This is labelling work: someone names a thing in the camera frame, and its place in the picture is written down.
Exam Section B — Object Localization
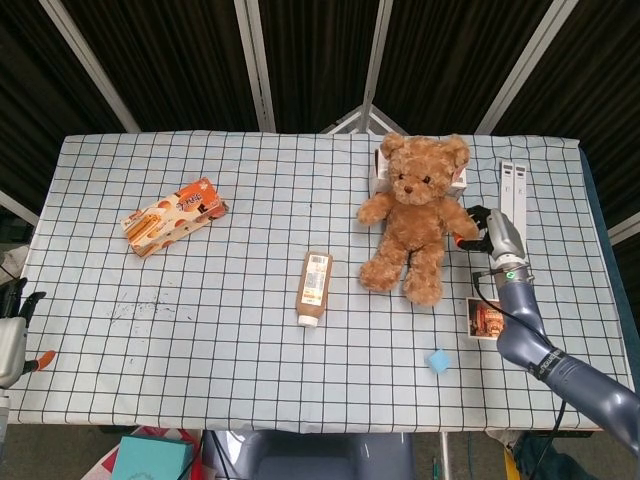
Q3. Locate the brown squeeze bottle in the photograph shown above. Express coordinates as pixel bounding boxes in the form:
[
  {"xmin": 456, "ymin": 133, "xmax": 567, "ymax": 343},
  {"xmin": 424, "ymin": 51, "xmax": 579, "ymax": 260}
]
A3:
[{"xmin": 296, "ymin": 250, "xmax": 334, "ymax": 329}]

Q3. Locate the blue sponge cube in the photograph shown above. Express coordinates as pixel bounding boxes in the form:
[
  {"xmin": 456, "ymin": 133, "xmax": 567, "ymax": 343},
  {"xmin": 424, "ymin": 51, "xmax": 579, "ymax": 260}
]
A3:
[{"xmin": 424, "ymin": 348, "xmax": 451, "ymax": 374}]

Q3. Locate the orange cookie box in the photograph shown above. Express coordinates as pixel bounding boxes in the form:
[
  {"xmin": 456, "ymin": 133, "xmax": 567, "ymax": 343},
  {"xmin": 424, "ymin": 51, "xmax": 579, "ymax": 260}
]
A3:
[{"xmin": 120, "ymin": 177, "xmax": 230, "ymax": 259}]

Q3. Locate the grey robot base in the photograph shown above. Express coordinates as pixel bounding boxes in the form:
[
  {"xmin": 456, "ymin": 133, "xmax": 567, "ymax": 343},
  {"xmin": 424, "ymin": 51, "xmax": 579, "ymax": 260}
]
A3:
[{"xmin": 202, "ymin": 430, "xmax": 416, "ymax": 480}]

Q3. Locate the teal box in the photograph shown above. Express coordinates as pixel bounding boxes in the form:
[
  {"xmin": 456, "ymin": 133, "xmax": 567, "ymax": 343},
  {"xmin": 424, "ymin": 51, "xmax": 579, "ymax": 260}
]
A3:
[{"xmin": 110, "ymin": 435, "xmax": 195, "ymax": 480}]

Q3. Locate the dark teal cloth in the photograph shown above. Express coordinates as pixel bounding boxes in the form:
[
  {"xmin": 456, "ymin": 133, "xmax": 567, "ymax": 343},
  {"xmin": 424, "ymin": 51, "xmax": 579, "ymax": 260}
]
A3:
[{"xmin": 504, "ymin": 430, "xmax": 609, "ymax": 480}]

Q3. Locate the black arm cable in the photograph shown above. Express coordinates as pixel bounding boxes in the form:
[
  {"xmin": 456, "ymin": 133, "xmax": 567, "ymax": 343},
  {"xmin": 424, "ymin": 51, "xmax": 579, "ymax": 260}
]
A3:
[{"xmin": 472, "ymin": 268, "xmax": 569, "ymax": 480}]

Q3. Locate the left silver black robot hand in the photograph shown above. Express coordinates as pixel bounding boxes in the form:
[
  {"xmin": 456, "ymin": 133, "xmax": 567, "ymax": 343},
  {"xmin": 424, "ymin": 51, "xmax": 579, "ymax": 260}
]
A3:
[{"xmin": 0, "ymin": 277, "xmax": 57, "ymax": 390}]

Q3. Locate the brown teddy bear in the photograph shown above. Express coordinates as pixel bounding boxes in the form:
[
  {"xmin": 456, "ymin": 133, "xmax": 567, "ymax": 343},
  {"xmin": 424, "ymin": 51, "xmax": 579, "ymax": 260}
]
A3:
[{"xmin": 356, "ymin": 132, "xmax": 480, "ymax": 307}]

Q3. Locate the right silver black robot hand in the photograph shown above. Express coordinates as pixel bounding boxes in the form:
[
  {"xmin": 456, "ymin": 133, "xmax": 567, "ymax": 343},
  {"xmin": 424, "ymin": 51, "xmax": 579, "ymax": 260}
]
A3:
[{"xmin": 453, "ymin": 203, "xmax": 529, "ymax": 261}]

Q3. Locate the white crumpled cloth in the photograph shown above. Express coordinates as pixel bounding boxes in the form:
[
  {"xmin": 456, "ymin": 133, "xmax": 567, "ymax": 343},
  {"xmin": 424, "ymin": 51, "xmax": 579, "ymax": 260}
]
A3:
[{"xmin": 0, "ymin": 243, "xmax": 34, "ymax": 281}]

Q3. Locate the long white flat box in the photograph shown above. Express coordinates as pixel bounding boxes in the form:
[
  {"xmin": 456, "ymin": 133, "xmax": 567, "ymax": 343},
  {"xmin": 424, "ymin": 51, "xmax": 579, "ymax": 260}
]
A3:
[
  {"xmin": 500, "ymin": 160, "xmax": 516, "ymax": 215},
  {"xmin": 512, "ymin": 161, "xmax": 529, "ymax": 247}
]

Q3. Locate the white metal frame beam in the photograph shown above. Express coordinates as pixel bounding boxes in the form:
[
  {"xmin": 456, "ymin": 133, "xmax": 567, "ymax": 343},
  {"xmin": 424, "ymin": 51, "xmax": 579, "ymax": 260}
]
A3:
[
  {"xmin": 360, "ymin": 0, "xmax": 396, "ymax": 133},
  {"xmin": 233, "ymin": 0, "xmax": 277, "ymax": 133},
  {"xmin": 473, "ymin": 0, "xmax": 574, "ymax": 135},
  {"xmin": 607, "ymin": 212, "xmax": 640, "ymax": 246},
  {"xmin": 38, "ymin": 0, "xmax": 142, "ymax": 134},
  {"xmin": 0, "ymin": 188, "xmax": 41, "ymax": 227}
]

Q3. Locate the red temple postcard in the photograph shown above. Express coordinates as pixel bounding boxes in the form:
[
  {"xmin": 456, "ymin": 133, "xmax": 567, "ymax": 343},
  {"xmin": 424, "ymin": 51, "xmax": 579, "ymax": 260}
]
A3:
[{"xmin": 465, "ymin": 296, "xmax": 507, "ymax": 341}]

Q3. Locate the metal table leg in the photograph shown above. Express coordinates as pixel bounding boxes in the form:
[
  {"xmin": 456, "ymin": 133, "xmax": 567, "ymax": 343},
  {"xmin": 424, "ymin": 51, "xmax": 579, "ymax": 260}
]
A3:
[{"xmin": 438, "ymin": 432, "xmax": 455, "ymax": 480}]

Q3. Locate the white triangular metal frame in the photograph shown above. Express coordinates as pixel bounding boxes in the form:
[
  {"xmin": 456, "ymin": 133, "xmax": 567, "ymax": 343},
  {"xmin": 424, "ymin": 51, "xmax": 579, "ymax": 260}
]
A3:
[{"xmin": 319, "ymin": 103, "xmax": 412, "ymax": 135}]

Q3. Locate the blue checked tablecloth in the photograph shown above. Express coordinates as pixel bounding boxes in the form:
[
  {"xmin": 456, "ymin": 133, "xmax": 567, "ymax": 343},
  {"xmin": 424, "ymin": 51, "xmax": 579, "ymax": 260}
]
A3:
[{"xmin": 0, "ymin": 130, "xmax": 636, "ymax": 434}]

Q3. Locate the white cardboard box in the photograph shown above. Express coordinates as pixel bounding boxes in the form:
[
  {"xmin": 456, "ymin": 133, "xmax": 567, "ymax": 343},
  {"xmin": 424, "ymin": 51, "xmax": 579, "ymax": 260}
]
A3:
[{"xmin": 368, "ymin": 147, "xmax": 470, "ymax": 200}]

